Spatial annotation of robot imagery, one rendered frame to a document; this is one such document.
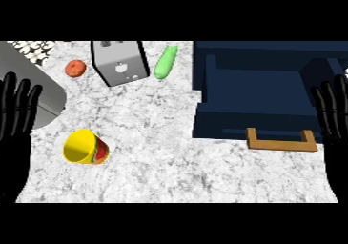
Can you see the dark blue cabinet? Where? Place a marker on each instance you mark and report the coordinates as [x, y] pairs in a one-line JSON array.
[[275, 52]]

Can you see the dark blue drawer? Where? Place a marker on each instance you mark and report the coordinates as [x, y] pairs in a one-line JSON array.
[[258, 101]]

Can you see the grey rounded sink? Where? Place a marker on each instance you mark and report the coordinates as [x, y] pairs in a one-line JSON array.
[[29, 85]]

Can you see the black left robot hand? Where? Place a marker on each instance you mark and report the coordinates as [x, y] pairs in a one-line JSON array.
[[10, 149]]

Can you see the yellow cup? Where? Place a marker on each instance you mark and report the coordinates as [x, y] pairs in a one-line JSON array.
[[85, 147]]

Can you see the green cucumber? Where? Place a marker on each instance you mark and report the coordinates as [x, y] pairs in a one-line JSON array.
[[165, 62]]

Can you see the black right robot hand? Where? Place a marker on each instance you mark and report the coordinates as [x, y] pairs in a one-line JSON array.
[[340, 152]]

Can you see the grey metal toaster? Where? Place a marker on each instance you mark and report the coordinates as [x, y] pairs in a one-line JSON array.
[[121, 62]]

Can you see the orange round fruit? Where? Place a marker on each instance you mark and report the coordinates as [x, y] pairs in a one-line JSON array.
[[75, 68]]

